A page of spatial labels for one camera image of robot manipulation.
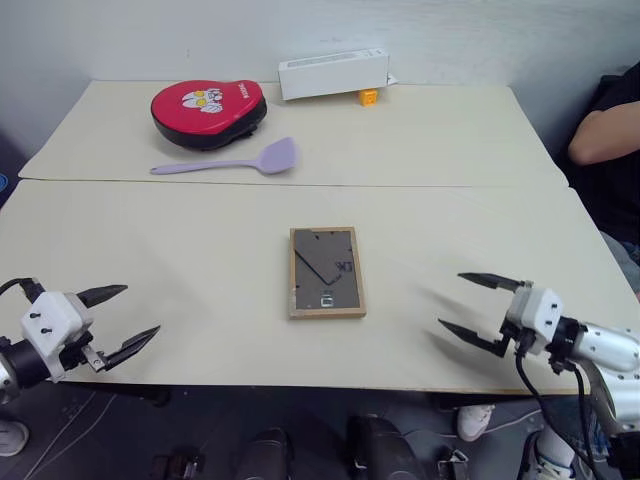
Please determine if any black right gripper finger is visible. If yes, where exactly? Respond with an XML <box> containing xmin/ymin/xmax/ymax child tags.
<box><xmin>456</xmin><ymin>271</ymin><xmax>527</xmax><ymax>293</ymax></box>
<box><xmin>436</xmin><ymin>318</ymin><xmax>507</xmax><ymax>359</ymax></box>

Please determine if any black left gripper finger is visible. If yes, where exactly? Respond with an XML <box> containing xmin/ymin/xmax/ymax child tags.
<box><xmin>79</xmin><ymin>284</ymin><xmax>130</xmax><ymax>310</ymax></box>
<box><xmin>102</xmin><ymin>324</ymin><xmax>162</xmax><ymax>373</ymax></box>

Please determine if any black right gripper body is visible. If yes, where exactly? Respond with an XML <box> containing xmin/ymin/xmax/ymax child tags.
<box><xmin>491</xmin><ymin>278</ymin><xmax>537</xmax><ymax>359</ymax></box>

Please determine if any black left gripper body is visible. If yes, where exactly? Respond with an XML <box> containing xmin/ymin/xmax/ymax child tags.
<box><xmin>59</xmin><ymin>293</ymin><xmax>109</xmax><ymax>374</ymax></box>

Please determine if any white sneaker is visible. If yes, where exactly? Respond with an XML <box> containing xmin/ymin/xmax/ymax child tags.
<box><xmin>456</xmin><ymin>403</ymin><xmax>497</xmax><ymax>443</ymax></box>
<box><xmin>523</xmin><ymin>430</ymin><xmax>594</xmax><ymax>480</ymax></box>
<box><xmin>0</xmin><ymin>419</ymin><xmax>31</xmax><ymax>458</ymax></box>

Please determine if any dark rounded shape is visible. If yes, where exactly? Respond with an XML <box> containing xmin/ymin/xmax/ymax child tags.
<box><xmin>346</xmin><ymin>413</ymin><xmax>427</xmax><ymax>480</ymax></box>
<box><xmin>233</xmin><ymin>426</ymin><xmax>292</xmax><ymax>480</ymax></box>

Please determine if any person in black shirt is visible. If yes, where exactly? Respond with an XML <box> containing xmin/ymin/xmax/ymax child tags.
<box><xmin>563</xmin><ymin>64</ymin><xmax>640</xmax><ymax>297</ymax></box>

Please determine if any purple silicone spatula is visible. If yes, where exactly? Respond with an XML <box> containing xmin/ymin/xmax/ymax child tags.
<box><xmin>149</xmin><ymin>136</ymin><xmax>302</xmax><ymax>177</ymax></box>

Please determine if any long white cardboard box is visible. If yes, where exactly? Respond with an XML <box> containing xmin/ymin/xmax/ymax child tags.
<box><xmin>277</xmin><ymin>46</ymin><xmax>398</xmax><ymax>103</ymax></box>

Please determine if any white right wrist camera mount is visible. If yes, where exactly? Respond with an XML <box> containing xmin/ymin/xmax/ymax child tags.
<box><xmin>503</xmin><ymin>283</ymin><xmax>566</xmax><ymax>357</ymax></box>

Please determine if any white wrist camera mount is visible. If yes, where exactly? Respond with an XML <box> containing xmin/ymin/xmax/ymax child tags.
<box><xmin>503</xmin><ymin>283</ymin><xmax>566</xmax><ymax>357</ymax></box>
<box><xmin>19</xmin><ymin>291</ymin><xmax>95</xmax><ymax>384</ymax></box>

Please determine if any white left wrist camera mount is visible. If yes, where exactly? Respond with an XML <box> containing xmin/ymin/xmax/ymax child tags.
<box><xmin>19</xmin><ymin>291</ymin><xmax>95</xmax><ymax>384</ymax></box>

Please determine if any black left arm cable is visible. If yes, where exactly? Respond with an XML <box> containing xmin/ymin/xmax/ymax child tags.
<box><xmin>0</xmin><ymin>277</ymin><xmax>47</xmax><ymax>305</ymax></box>

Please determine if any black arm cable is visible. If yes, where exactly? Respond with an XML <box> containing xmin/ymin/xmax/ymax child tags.
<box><xmin>0</xmin><ymin>277</ymin><xmax>47</xmax><ymax>305</ymax></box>
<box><xmin>514</xmin><ymin>343</ymin><xmax>601</xmax><ymax>480</ymax></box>

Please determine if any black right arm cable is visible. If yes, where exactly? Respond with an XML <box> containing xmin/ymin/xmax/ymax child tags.
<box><xmin>514</xmin><ymin>343</ymin><xmax>601</xmax><ymax>480</ymax></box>

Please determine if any wooden picture frame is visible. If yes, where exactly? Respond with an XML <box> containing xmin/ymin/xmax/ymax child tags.
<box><xmin>287</xmin><ymin>226</ymin><xmax>368</xmax><ymax>322</ymax></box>

